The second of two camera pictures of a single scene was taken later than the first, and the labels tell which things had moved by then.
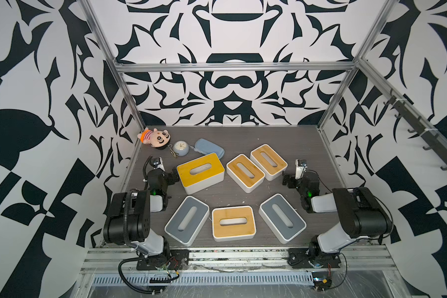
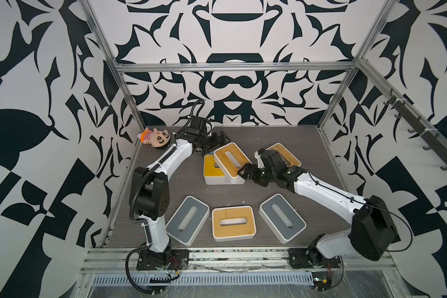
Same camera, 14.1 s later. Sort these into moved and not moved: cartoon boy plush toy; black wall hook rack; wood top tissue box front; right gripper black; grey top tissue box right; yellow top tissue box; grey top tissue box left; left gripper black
Moved: right gripper black; yellow top tissue box; left gripper black
Not moved: grey top tissue box left; cartoon boy plush toy; wood top tissue box front; black wall hook rack; grey top tissue box right
